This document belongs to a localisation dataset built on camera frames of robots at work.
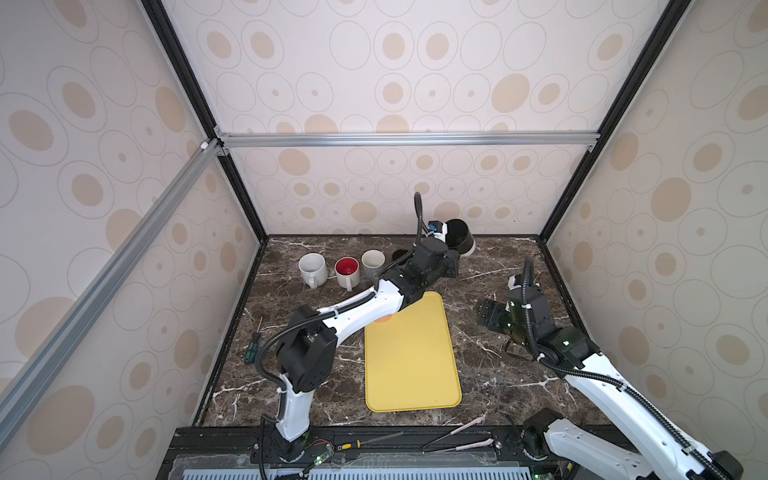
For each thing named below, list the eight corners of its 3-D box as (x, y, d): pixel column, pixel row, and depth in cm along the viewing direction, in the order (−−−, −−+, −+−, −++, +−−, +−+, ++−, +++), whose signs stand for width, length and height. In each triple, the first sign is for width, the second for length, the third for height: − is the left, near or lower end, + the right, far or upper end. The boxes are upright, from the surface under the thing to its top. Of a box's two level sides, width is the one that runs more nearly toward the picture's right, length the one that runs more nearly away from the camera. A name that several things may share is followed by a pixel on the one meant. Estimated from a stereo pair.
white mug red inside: (336, 295, 105) (333, 281, 98) (340, 270, 112) (336, 256, 105) (358, 295, 105) (356, 281, 98) (360, 270, 112) (358, 256, 105)
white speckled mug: (314, 296, 104) (309, 280, 97) (301, 275, 110) (295, 258, 103) (335, 285, 107) (331, 269, 100) (321, 265, 113) (316, 248, 106)
